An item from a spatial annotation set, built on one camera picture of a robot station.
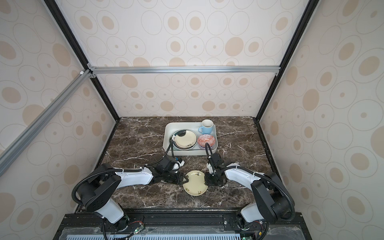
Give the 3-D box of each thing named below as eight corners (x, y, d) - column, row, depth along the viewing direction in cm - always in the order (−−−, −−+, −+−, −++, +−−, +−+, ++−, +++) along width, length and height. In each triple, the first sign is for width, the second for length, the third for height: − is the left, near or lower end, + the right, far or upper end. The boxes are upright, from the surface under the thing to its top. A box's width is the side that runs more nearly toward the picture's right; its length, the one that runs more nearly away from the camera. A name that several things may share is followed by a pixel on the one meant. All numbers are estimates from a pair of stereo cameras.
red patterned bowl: (201, 151, 100) (201, 147, 96) (196, 141, 106) (196, 136, 102) (215, 146, 103) (216, 141, 99) (209, 136, 108) (210, 132, 104)
